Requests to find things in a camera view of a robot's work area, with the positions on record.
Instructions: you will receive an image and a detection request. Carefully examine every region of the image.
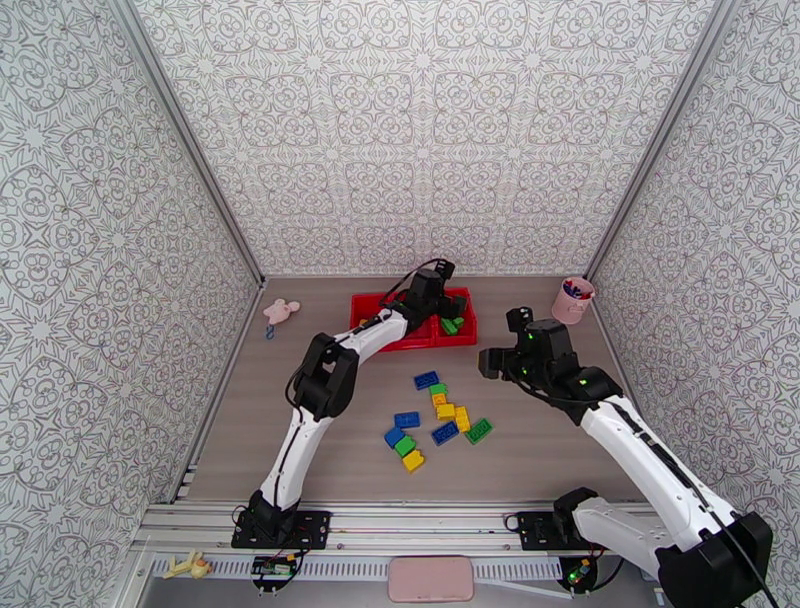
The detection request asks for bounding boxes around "red plastic bin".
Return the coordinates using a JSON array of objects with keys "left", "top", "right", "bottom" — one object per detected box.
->
[
  {"left": 349, "top": 292, "right": 408, "bottom": 354},
  {"left": 390, "top": 291, "right": 437, "bottom": 351},
  {"left": 429, "top": 287, "right": 479, "bottom": 347}
]

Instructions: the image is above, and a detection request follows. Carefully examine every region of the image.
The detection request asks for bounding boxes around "pink pen cup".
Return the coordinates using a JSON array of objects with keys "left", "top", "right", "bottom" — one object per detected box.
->
[{"left": 551, "top": 276, "right": 596, "bottom": 325}]

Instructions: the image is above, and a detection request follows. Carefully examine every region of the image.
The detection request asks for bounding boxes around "pink plush mouse toy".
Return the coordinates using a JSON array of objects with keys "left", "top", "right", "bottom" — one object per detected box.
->
[{"left": 262, "top": 298, "right": 301, "bottom": 325}]

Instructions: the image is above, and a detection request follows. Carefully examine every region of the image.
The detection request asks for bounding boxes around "pink rectangular case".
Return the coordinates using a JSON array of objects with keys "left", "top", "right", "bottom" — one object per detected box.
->
[{"left": 387, "top": 556, "right": 475, "bottom": 603}]

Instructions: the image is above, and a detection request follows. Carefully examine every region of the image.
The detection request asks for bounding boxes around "round circuit board with LED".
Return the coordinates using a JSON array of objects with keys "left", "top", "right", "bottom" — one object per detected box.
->
[{"left": 562, "top": 559, "right": 595, "bottom": 589}]

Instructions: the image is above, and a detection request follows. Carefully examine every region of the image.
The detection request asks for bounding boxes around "green circuit board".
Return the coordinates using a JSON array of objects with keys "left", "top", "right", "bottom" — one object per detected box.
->
[{"left": 251, "top": 552, "right": 298, "bottom": 579}]

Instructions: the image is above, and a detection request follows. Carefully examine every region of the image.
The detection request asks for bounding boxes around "yellow duck toy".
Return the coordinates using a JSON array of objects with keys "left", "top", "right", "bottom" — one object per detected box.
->
[{"left": 163, "top": 551, "right": 214, "bottom": 581}]

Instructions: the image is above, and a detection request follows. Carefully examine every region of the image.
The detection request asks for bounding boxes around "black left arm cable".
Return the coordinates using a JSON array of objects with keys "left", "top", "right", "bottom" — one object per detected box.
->
[{"left": 284, "top": 257, "right": 448, "bottom": 414}]

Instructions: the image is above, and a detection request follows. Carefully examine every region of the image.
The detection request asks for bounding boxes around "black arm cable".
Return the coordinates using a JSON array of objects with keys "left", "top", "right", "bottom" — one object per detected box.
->
[
  {"left": 284, "top": 257, "right": 448, "bottom": 414},
  {"left": 518, "top": 374, "right": 779, "bottom": 608}
]

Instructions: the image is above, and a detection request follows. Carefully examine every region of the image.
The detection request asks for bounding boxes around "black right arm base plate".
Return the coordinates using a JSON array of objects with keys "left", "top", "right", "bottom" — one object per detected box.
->
[{"left": 504, "top": 511, "right": 601, "bottom": 553}]

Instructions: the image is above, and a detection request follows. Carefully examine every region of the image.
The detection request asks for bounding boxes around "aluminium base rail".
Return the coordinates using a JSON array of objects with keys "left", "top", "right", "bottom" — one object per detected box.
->
[{"left": 140, "top": 498, "right": 717, "bottom": 554}]

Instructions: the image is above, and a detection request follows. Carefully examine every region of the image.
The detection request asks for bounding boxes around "aluminium table edge rail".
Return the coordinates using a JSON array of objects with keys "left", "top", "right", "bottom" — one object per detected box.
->
[{"left": 168, "top": 281, "right": 270, "bottom": 501}]

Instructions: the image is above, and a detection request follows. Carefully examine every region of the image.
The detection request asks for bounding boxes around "aluminium frame post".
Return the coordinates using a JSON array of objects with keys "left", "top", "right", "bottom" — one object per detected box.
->
[
  {"left": 109, "top": 0, "right": 267, "bottom": 289},
  {"left": 584, "top": 0, "right": 736, "bottom": 286}
]

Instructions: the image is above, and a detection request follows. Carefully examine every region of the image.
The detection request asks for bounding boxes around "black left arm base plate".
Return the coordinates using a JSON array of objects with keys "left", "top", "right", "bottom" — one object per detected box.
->
[{"left": 231, "top": 509, "right": 333, "bottom": 551}]

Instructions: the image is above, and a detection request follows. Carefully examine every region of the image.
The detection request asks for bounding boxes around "white slotted cable duct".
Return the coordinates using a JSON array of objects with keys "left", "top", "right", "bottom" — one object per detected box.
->
[{"left": 149, "top": 556, "right": 564, "bottom": 581}]

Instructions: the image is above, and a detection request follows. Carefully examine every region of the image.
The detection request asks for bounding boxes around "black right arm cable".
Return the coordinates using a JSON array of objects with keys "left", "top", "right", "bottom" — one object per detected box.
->
[{"left": 518, "top": 374, "right": 779, "bottom": 608}]

